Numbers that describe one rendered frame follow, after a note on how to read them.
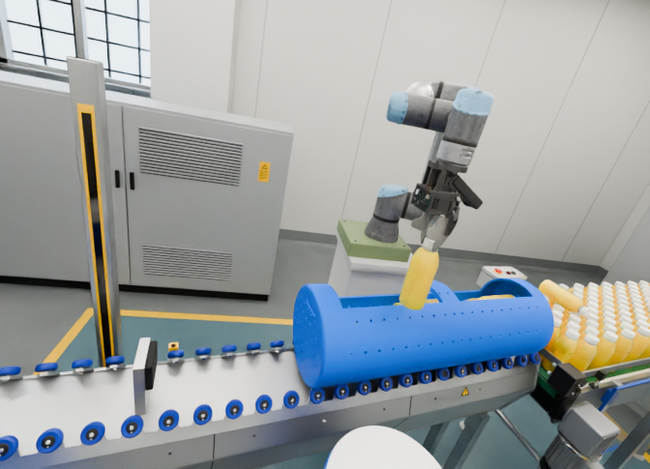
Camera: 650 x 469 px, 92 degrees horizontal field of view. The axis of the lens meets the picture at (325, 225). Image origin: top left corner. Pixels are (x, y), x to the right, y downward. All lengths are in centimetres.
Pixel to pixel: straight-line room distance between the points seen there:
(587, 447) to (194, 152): 243
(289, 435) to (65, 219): 224
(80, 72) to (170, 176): 151
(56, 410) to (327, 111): 315
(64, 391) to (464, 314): 111
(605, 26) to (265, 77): 368
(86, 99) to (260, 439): 97
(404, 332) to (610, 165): 491
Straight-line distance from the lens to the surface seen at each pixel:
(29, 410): 110
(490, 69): 421
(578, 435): 165
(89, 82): 100
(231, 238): 252
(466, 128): 75
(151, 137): 241
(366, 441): 87
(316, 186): 370
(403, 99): 85
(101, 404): 106
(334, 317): 85
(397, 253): 136
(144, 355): 93
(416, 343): 98
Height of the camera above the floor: 173
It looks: 22 degrees down
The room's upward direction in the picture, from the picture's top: 12 degrees clockwise
